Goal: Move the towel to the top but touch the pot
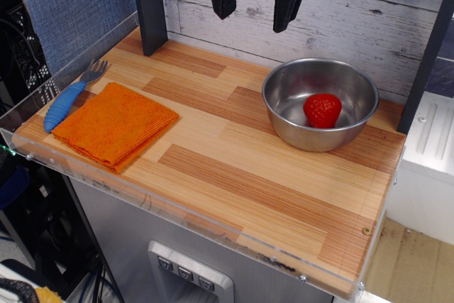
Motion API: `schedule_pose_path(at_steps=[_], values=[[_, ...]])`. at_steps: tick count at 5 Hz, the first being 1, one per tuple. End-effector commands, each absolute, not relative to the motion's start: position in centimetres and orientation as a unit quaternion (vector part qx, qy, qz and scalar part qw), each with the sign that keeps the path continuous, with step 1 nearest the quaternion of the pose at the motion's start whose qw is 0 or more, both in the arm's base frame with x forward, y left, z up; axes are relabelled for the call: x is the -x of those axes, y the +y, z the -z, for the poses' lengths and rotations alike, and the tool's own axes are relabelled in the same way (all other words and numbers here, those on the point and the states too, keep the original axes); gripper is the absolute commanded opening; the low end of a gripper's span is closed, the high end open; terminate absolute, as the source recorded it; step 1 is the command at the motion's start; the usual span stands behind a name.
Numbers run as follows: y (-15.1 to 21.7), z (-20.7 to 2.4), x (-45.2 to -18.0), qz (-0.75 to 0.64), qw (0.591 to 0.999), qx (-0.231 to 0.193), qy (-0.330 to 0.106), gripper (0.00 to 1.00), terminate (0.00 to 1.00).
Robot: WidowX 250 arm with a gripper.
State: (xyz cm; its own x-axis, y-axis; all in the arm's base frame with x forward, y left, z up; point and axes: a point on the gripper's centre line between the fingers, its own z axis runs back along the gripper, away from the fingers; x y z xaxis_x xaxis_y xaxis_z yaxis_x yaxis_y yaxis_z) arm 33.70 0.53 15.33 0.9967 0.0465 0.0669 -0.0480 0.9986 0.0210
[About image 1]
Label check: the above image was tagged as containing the orange cloth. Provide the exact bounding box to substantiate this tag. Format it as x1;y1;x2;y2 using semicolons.
52;82;179;174

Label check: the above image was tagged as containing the silver metal bowl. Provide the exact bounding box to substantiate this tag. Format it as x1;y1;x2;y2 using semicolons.
262;58;380;152

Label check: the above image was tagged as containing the red toy strawberry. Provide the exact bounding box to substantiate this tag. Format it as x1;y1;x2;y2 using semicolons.
303;93;342;129

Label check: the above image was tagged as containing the blue fabric board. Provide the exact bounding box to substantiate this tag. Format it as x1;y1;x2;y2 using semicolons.
23;0;138;79

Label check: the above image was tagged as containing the clear acrylic table guard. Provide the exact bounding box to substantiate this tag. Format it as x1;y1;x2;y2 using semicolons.
1;31;404;301

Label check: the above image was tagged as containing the black crate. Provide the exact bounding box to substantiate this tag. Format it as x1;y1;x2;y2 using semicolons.
1;0;60;112

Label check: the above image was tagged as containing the white plastic block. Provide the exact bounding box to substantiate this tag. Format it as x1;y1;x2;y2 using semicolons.
384;92;453;244

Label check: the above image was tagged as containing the silver dispenser panel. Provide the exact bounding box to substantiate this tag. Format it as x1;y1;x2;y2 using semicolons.
148;241;235;303

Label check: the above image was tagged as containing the dark grey left post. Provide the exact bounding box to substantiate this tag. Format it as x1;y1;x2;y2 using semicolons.
135;0;168;56

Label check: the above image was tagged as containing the dark grey post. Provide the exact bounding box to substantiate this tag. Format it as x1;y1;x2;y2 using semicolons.
397;0;453;134
135;0;168;56

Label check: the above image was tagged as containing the dark grey right post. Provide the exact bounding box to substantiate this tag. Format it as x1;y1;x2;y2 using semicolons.
397;0;453;134

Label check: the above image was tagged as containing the blue handled metal fork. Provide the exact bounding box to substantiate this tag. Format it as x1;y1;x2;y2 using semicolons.
43;60;109;133

